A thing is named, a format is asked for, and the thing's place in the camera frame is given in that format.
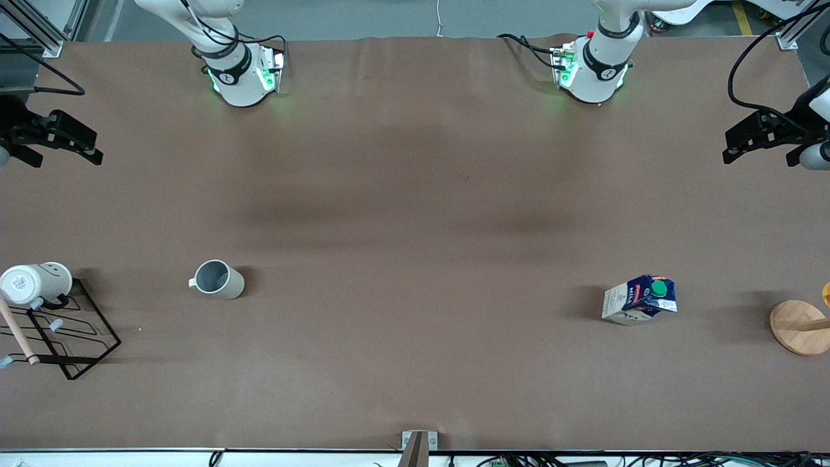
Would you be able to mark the round wooden stand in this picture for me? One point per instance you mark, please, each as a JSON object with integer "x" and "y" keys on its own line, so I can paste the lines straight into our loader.
{"x": 801, "y": 327}

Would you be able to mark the grey metal bracket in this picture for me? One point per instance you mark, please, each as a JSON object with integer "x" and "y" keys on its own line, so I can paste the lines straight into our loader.
{"x": 418, "y": 444}

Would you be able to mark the wooden rod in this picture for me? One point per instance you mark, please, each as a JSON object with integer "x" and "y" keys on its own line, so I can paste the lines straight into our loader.
{"x": 19, "y": 337}

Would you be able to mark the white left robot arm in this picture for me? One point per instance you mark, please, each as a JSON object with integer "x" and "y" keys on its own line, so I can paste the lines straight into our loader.
{"x": 593, "y": 78}

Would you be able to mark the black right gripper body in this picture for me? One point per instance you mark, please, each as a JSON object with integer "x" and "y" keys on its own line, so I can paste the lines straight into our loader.
{"x": 14, "y": 123}

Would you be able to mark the aluminium frame profile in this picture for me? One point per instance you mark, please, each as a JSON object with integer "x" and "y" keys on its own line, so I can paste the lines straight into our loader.
{"x": 794, "y": 32}
{"x": 48, "y": 32}

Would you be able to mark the white smiley mug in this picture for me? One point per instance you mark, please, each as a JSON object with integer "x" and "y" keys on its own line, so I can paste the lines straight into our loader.
{"x": 35, "y": 282}

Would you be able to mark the yellow object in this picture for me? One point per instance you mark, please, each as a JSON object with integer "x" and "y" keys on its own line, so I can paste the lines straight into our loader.
{"x": 827, "y": 294}

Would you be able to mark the grey ceramic cup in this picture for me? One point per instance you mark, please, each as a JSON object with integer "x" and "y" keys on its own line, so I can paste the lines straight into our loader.
{"x": 220, "y": 282}

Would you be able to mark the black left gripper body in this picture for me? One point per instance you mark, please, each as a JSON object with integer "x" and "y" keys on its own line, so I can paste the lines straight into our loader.
{"x": 783, "y": 131}

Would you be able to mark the blue white milk carton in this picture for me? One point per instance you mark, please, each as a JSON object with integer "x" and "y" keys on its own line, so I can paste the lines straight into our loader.
{"x": 639, "y": 301}

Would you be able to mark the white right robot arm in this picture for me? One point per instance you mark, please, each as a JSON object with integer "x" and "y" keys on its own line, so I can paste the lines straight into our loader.
{"x": 240, "y": 81}

